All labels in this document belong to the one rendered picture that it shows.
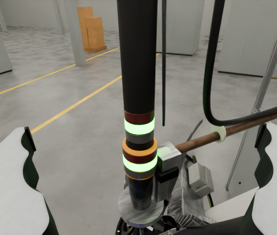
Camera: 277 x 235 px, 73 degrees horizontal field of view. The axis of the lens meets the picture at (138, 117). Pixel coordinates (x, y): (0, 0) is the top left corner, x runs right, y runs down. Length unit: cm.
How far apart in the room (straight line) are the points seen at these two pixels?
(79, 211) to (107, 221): 30
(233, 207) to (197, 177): 15
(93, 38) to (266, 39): 587
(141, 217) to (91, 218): 176
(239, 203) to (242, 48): 510
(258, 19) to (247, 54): 78
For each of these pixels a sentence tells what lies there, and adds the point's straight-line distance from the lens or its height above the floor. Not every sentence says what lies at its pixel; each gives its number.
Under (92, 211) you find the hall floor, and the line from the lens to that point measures 208.
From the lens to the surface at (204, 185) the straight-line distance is 79.
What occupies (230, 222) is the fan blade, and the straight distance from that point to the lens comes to 47.
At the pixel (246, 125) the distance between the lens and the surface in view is 36.
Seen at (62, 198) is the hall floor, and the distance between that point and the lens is 226.
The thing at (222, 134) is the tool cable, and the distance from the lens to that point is 31.
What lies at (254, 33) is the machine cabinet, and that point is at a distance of 559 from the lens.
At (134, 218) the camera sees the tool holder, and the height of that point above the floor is 146.
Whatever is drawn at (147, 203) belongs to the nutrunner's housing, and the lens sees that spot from 30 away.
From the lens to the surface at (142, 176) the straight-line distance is 24.
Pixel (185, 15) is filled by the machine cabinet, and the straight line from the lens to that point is 730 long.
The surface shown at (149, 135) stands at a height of 160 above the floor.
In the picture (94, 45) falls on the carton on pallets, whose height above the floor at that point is 25.
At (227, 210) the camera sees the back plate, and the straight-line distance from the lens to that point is 75.
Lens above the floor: 172
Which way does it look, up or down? 32 degrees down
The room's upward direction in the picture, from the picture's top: 1 degrees counter-clockwise
